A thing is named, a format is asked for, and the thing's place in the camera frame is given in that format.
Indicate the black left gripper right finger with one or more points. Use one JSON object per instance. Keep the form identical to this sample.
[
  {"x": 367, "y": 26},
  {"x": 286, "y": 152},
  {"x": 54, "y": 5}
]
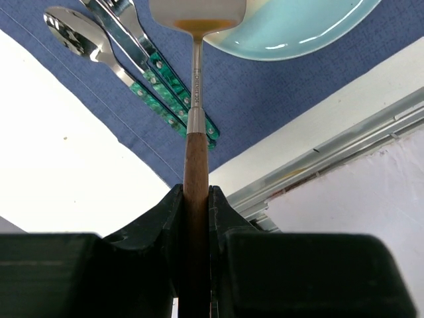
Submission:
[{"x": 260, "y": 274}]

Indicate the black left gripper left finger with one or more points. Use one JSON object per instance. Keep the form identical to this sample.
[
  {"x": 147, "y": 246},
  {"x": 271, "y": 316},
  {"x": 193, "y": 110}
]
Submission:
[{"x": 124, "y": 274}]

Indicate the spatula with wooden handle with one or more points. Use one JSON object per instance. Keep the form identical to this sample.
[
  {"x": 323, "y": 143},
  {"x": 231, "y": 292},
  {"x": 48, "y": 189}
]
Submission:
[{"x": 198, "y": 19}]

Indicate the blue fabric placemat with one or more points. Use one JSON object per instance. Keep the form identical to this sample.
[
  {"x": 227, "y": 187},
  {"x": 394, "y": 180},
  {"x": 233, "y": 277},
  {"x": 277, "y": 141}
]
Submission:
[{"x": 247, "y": 100}]

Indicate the white and blue plate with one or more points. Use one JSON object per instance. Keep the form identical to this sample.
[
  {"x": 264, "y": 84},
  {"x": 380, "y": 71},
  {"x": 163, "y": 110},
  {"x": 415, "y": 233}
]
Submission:
[{"x": 279, "y": 30}]

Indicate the aluminium frame rail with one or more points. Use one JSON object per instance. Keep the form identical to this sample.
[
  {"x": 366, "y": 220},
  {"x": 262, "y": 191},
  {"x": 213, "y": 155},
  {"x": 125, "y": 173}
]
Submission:
[{"x": 389, "y": 124}]

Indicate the spoon with teal handle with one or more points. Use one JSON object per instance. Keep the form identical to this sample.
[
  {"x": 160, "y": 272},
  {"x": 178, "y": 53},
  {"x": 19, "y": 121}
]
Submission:
[{"x": 87, "y": 39}]

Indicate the knife with teal handle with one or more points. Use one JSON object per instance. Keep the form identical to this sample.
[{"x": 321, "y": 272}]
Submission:
[{"x": 166, "y": 94}]

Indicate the fork with teal handle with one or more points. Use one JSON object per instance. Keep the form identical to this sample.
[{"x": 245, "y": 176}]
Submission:
[{"x": 121, "y": 20}]

